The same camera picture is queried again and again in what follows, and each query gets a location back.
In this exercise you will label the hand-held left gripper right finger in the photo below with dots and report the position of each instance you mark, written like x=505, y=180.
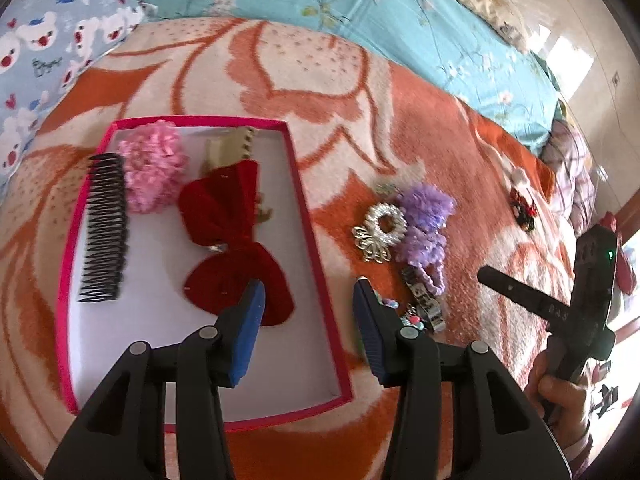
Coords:
x=370, y=330

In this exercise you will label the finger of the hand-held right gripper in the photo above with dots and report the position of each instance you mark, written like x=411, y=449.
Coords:
x=520, y=290

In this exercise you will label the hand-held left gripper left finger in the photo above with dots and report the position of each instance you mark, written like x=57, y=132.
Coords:
x=247, y=330

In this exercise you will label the silver metal watch band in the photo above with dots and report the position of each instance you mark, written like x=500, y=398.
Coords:
x=425, y=305

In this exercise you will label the silver flower brooch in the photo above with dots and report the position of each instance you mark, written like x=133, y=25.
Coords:
x=370, y=250

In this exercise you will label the red cardboard box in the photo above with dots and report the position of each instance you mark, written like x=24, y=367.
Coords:
x=150, y=350

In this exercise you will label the white pearl scrunchie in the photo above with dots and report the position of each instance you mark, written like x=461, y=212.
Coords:
x=372, y=222

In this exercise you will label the red velvet bow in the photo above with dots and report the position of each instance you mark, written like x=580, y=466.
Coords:
x=220, y=210

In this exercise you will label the person's right forearm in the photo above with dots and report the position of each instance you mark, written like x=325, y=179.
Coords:
x=580, y=452

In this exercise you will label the person's right hand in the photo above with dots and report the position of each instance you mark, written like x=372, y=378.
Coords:
x=560, y=395

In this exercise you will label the red black hair clip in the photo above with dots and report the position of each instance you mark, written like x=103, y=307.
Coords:
x=522, y=210

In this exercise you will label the plaid cloth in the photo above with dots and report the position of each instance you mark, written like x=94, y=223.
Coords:
x=570, y=170

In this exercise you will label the black hair comb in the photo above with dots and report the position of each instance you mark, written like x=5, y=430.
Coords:
x=105, y=230

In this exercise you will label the gold hair clip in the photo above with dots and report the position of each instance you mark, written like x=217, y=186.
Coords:
x=225, y=152

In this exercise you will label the pink fluffy scrunchie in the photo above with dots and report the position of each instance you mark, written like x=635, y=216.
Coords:
x=152, y=170

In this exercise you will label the teal floral quilt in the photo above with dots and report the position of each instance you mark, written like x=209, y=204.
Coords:
x=375, y=10

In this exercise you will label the blue bear print pillow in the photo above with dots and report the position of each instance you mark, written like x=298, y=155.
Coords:
x=50, y=35

